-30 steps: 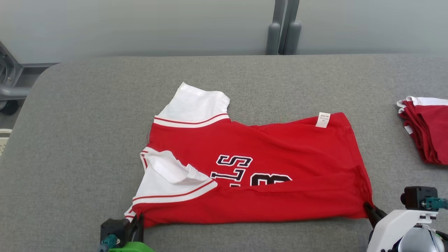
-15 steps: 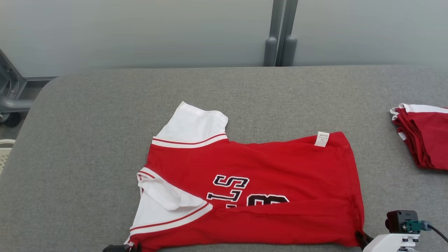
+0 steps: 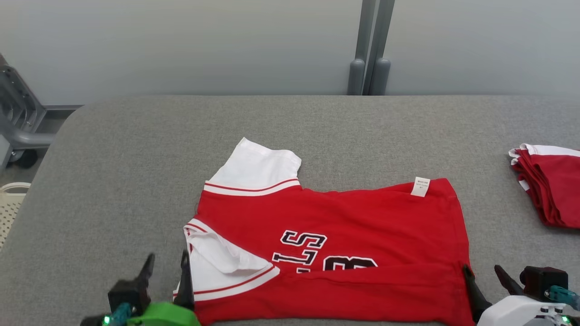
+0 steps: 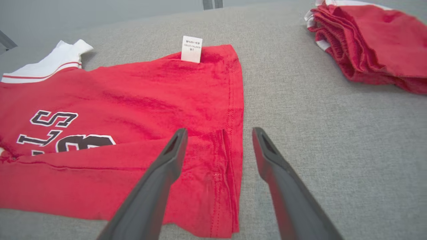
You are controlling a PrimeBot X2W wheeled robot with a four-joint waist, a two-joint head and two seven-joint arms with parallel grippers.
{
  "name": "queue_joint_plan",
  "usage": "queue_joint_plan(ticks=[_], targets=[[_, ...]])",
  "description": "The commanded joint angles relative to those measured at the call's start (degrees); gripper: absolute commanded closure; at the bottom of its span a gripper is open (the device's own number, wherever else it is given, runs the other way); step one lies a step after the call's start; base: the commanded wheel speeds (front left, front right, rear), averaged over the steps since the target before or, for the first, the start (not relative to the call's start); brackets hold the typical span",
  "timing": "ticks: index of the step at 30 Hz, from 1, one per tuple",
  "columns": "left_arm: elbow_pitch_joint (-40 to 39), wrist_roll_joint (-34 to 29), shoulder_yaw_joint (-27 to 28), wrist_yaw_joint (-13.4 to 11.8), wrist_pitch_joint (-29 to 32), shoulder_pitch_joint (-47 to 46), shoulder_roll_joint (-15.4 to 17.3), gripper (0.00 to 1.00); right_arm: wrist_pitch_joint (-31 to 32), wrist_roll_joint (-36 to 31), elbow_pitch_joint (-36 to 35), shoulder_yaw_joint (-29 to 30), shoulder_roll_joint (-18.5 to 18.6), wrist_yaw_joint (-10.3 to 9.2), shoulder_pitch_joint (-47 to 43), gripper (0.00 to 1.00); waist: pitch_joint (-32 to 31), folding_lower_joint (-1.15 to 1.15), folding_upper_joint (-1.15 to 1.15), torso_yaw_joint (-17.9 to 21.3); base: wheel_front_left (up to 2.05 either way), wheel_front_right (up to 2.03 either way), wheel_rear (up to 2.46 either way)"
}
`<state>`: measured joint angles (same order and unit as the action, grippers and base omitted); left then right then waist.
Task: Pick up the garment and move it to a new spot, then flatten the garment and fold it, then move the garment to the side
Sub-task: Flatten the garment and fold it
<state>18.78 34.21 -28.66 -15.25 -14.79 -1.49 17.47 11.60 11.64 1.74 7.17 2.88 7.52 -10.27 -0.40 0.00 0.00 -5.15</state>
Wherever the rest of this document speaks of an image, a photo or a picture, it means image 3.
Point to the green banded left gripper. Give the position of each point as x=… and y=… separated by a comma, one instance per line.
x=165, y=314

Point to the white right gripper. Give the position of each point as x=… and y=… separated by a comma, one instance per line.
x=516, y=312

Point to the stack of red jerseys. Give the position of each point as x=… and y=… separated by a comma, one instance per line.
x=553, y=190

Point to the red jersey with white sleeves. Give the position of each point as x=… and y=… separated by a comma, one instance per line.
x=362, y=217

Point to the cream perforated laundry basket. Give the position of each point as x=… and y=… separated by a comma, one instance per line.
x=9, y=213

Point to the black caster wheel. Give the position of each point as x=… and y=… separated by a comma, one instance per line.
x=25, y=158

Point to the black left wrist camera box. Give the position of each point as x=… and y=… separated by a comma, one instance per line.
x=129, y=292

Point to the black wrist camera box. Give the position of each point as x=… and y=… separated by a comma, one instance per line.
x=129, y=292
x=541, y=278

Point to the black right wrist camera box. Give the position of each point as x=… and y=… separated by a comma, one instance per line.
x=541, y=278

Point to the grey metal cart frame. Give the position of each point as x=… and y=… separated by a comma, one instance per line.
x=18, y=131

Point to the grey partition post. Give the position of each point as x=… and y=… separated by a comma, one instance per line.
x=357, y=72
x=381, y=72

